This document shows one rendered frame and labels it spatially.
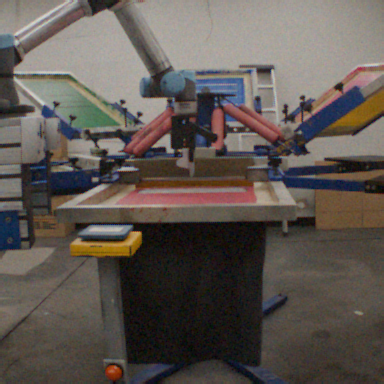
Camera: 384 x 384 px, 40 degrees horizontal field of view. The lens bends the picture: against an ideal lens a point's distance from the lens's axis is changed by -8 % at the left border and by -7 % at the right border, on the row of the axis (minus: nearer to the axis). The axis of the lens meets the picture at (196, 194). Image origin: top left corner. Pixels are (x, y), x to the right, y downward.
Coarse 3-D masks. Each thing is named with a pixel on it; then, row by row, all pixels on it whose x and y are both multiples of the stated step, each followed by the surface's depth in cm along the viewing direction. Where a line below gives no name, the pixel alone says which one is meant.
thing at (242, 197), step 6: (204, 186) 196; (210, 186) 195; (216, 186) 195; (222, 186) 194; (228, 186) 194; (234, 186) 194; (240, 186) 193; (246, 186) 193; (252, 186) 192; (222, 192) 180; (228, 192) 180; (234, 192) 179; (240, 192) 179; (246, 192) 179; (252, 192) 178; (240, 198) 166; (246, 198) 166; (252, 198) 165
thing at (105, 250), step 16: (80, 240) 113; (96, 240) 113; (112, 240) 113; (128, 240) 113; (80, 256) 111; (96, 256) 110; (112, 256) 110; (128, 256) 110; (112, 272) 115; (112, 288) 116; (112, 304) 116; (112, 320) 117; (112, 336) 117; (112, 352) 118
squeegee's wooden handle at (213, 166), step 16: (144, 160) 191; (160, 160) 190; (176, 160) 190; (208, 160) 189; (224, 160) 189; (240, 160) 188; (144, 176) 192; (160, 176) 191; (176, 176) 191; (208, 176) 190; (224, 176) 189
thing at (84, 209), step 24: (96, 192) 161; (288, 192) 150; (72, 216) 134; (96, 216) 134; (120, 216) 133; (144, 216) 133; (168, 216) 132; (192, 216) 132; (216, 216) 131; (240, 216) 131; (264, 216) 130; (288, 216) 130
